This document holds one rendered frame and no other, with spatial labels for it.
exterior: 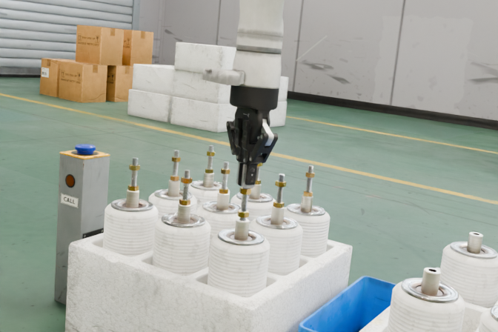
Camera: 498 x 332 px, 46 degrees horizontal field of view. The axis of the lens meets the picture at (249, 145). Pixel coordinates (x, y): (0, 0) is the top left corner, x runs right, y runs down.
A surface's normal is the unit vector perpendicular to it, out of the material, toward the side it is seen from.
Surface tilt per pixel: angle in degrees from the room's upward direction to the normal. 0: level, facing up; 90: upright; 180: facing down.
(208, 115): 90
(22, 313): 0
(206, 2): 90
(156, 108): 90
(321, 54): 90
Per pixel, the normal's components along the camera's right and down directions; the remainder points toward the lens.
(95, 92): 0.79, 0.18
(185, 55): -0.58, 0.08
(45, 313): 0.09, -0.98
